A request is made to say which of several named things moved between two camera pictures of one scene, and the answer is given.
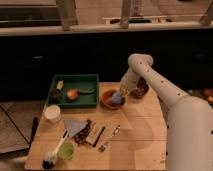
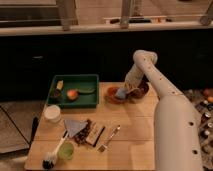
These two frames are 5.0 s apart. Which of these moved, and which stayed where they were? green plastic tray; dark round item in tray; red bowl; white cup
Moved: red bowl
Stayed: white cup; green plastic tray; dark round item in tray
